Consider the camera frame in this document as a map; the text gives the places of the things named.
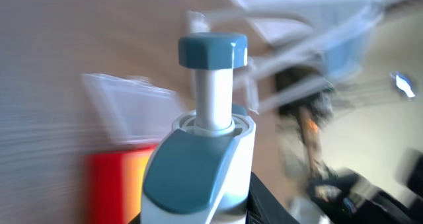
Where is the white pipette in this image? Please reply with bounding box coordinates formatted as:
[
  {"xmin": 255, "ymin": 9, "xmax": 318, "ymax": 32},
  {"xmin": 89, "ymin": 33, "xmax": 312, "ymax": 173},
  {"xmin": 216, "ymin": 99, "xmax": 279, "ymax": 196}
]
[{"xmin": 140, "ymin": 32, "xmax": 257, "ymax": 224}]

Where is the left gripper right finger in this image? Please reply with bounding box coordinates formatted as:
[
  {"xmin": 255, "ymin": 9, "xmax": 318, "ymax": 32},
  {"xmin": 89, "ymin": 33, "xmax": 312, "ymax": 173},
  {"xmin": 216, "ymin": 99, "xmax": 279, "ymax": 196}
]
[{"xmin": 246, "ymin": 172, "xmax": 300, "ymax": 224}]

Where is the red and yellow tip box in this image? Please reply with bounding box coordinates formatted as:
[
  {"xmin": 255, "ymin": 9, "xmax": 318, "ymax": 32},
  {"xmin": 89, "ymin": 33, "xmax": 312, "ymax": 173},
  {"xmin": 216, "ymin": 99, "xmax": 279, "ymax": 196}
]
[{"xmin": 81, "ymin": 72, "xmax": 186, "ymax": 224}]

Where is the white and blue stand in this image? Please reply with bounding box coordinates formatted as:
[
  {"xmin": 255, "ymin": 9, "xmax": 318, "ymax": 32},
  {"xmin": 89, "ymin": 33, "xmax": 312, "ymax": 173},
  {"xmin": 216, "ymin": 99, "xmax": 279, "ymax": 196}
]
[{"xmin": 186, "ymin": 0, "xmax": 386, "ymax": 116}]

